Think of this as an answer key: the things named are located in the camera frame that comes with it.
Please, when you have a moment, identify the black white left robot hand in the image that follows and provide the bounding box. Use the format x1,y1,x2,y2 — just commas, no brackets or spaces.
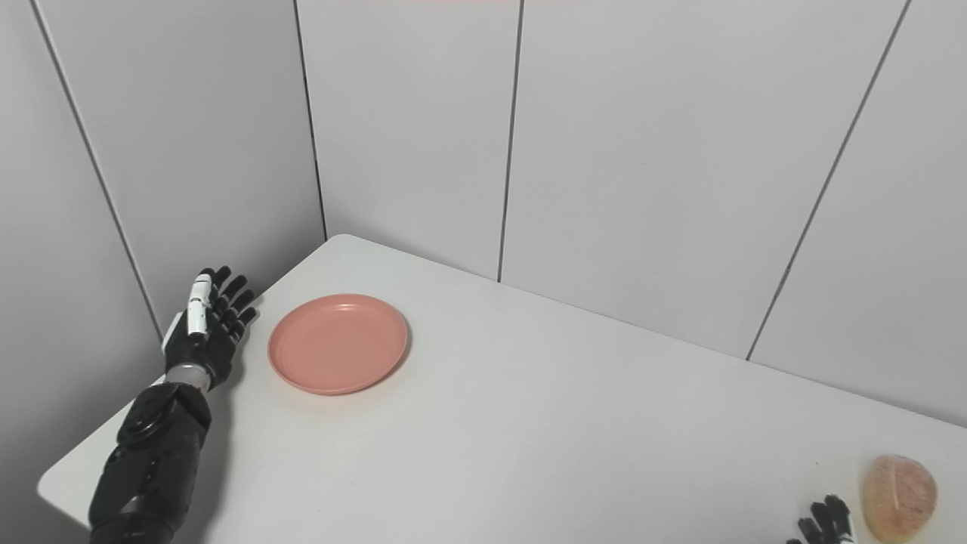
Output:
162,265,258,390

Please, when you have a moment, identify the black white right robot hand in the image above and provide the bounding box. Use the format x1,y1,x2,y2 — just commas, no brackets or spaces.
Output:
786,495,854,544

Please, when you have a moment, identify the brown bread roll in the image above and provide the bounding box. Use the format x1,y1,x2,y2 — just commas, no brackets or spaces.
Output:
863,454,938,544

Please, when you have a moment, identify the pink round plate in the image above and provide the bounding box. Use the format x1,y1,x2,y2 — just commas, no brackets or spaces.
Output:
267,294,409,396

